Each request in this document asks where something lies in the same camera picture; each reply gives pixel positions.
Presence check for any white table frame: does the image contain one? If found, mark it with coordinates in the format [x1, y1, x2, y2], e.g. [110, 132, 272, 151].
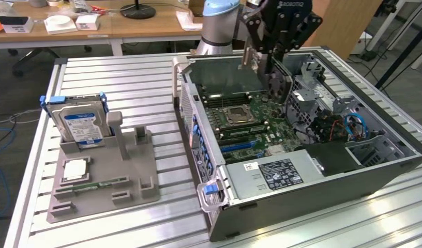
[364, 0, 422, 70]

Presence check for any dark grey open PC case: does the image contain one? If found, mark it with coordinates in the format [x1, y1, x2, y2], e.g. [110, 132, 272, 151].
[172, 49, 422, 243]

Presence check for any perforated metal disk bay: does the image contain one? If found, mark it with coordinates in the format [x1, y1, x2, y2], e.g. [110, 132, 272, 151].
[288, 61, 339, 130]

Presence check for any black power adapter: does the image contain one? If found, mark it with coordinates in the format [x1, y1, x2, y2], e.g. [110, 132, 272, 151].
[359, 50, 380, 62]

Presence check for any white pink paper stack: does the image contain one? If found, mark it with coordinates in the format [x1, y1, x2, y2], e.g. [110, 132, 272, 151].
[175, 10, 204, 32]

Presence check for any dark labelled RAM stick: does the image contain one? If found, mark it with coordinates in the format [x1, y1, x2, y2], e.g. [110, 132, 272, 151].
[216, 126, 269, 138]

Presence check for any silver finned chipset heatsink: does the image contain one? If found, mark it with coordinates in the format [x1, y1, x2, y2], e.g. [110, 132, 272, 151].
[265, 144, 286, 157]

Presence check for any long black expansion slot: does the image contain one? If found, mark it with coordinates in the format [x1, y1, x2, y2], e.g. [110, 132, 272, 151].
[217, 135, 252, 147]

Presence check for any silver CPU chip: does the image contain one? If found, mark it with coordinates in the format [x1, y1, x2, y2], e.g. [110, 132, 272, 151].
[61, 160, 88, 181]

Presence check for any black stand pole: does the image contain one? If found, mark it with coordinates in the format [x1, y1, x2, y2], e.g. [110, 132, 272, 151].
[374, 15, 422, 90]

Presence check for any black plastic cover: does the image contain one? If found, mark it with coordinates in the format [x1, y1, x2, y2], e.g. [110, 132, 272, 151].
[302, 141, 366, 177]

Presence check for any white box black lid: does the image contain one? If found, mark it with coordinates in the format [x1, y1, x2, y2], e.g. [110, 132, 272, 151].
[0, 15, 34, 34]

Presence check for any thin red wire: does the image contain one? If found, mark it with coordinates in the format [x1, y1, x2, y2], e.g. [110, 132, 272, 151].
[326, 118, 336, 142]

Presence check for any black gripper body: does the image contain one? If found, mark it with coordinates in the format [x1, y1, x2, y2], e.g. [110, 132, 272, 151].
[261, 0, 314, 32]

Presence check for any wooden cabinet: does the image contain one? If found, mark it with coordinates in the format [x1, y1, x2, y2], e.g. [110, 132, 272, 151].
[279, 0, 384, 56]

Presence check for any green motherboard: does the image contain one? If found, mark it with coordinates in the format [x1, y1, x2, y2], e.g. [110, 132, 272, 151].
[199, 89, 311, 162]

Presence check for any grey power supply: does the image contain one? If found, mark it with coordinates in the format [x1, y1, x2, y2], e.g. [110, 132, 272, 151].
[220, 149, 326, 201]

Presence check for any blue case release latch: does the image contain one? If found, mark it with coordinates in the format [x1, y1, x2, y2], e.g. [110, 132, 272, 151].
[203, 183, 221, 197]

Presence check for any hard disk blue caddy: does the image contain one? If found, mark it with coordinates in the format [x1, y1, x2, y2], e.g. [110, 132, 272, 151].
[37, 91, 110, 150]

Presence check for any black wire bundle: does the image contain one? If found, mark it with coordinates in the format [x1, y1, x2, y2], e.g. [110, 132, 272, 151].
[306, 111, 347, 145]

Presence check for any black office chair base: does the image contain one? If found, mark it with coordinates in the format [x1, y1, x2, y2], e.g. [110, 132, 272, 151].
[6, 48, 61, 78]

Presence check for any silver CPU socket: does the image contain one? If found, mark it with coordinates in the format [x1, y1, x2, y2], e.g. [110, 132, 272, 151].
[221, 104, 255, 126]

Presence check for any small white labelled box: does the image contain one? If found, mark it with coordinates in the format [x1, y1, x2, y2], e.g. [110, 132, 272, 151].
[74, 14, 101, 30]

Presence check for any brown cardboard box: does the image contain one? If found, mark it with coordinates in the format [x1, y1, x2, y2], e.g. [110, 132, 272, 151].
[188, 0, 207, 18]

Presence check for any blue data wire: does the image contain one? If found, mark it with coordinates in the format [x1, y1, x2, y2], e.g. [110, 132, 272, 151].
[343, 112, 370, 142]

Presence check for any black green graphics card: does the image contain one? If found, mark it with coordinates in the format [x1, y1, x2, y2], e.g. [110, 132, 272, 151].
[240, 45, 292, 104]

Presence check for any thin black wire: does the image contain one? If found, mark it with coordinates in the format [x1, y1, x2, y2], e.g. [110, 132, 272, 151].
[284, 103, 315, 145]

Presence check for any white round-topped box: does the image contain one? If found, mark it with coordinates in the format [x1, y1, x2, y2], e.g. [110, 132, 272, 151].
[44, 14, 78, 35]

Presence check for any white floor cable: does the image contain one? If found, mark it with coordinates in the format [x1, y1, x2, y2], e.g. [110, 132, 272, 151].
[0, 108, 42, 125]

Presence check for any blue floor cable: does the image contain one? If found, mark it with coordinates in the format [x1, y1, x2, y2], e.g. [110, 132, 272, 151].
[0, 123, 17, 223]

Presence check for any white box red button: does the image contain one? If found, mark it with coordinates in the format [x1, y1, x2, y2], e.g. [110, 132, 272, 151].
[348, 30, 374, 56]

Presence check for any green RAM stick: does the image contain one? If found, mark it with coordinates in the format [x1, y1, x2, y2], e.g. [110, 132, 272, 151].
[54, 180, 125, 194]

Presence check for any blue expansion slot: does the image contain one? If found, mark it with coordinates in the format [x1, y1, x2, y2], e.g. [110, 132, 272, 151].
[219, 140, 260, 153]

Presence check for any open grey disk bay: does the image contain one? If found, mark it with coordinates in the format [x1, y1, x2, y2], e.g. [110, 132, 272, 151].
[344, 134, 410, 168]

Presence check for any wooden desk white frame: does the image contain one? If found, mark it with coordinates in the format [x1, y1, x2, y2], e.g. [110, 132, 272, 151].
[0, 0, 300, 56]

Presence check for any black round lamp base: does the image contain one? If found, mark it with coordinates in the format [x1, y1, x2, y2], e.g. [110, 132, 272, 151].
[118, 0, 157, 20]

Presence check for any grey parts rack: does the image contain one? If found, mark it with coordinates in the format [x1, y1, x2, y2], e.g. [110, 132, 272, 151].
[45, 111, 160, 225]

